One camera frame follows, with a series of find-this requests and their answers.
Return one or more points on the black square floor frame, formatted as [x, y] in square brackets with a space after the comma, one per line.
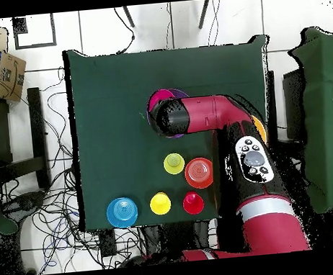
[35, 46]

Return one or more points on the small light blue bowl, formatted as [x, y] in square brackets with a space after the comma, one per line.
[122, 212]

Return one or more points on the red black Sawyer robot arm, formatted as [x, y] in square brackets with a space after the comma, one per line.
[210, 113]

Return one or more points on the red cup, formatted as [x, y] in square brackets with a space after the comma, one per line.
[193, 203]

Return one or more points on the yellow stepped cup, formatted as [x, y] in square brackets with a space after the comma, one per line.
[160, 203]

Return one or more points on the small red-orange bowl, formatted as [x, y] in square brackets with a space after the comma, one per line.
[198, 172]

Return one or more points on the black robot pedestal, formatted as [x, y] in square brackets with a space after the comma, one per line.
[178, 237]

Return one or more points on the black tripod leg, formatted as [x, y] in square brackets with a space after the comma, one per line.
[128, 16]
[203, 12]

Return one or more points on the cardboard box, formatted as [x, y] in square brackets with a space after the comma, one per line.
[10, 76]

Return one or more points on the small pink bowl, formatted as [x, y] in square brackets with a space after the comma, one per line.
[160, 96]

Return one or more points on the purple bowl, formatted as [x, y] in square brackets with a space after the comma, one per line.
[181, 93]

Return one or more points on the pale yellow translucent cup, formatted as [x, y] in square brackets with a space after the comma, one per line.
[174, 163]

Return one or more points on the black tripod base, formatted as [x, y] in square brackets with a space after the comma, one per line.
[24, 203]

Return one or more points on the black metal frame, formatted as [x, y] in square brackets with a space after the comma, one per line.
[36, 125]
[293, 103]

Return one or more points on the dark green table cloth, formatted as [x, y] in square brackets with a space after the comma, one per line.
[163, 71]

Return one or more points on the large orange bowl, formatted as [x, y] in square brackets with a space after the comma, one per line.
[259, 128]

